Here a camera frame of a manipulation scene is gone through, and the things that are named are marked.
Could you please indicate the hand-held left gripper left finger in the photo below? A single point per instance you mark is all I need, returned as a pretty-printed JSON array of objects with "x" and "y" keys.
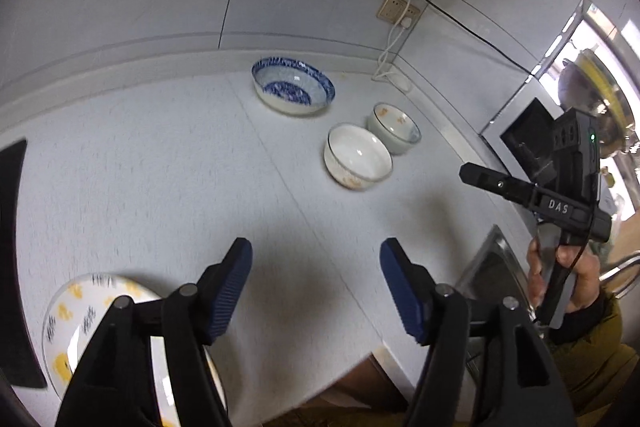
[{"x": 227, "y": 292}]

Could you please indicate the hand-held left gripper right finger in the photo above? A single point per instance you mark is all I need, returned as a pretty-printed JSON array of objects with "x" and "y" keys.
[{"x": 402, "y": 292}]

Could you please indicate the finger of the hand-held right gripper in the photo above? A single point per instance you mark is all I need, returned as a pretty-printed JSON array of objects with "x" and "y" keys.
[{"x": 500, "y": 184}]

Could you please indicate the small white orange-print bowl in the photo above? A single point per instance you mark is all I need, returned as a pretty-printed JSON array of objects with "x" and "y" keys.
[
  {"x": 395, "y": 127},
  {"x": 357, "y": 154}
]

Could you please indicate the large bear print plate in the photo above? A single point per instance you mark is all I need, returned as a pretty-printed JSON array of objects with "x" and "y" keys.
[{"x": 65, "y": 342}]

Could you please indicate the blue and white bowl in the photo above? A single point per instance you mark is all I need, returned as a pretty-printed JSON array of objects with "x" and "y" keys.
[{"x": 292, "y": 87}]

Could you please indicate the person's right forearm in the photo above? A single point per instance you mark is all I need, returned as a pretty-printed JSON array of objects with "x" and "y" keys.
[{"x": 600, "y": 367}]

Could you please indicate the person's right hand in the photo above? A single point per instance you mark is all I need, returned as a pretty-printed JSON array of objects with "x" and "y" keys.
[{"x": 536, "y": 272}]

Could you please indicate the black microwave oven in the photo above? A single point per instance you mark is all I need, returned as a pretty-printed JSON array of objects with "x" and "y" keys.
[{"x": 530, "y": 132}]

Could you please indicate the stainless steel sink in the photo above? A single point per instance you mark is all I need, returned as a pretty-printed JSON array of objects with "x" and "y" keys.
[{"x": 492, "y": 257}]

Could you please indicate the chrome faucet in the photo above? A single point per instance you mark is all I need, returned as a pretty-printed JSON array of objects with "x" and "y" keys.
[{"x": 620, "y": 269}]

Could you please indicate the black glass gas cooktop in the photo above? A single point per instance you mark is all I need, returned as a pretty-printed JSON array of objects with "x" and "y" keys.
[{"x": 15, "y": 257}]

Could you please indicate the beige wall socket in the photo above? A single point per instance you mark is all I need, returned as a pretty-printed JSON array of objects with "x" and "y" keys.
[{"x": 392, "y": 7}]

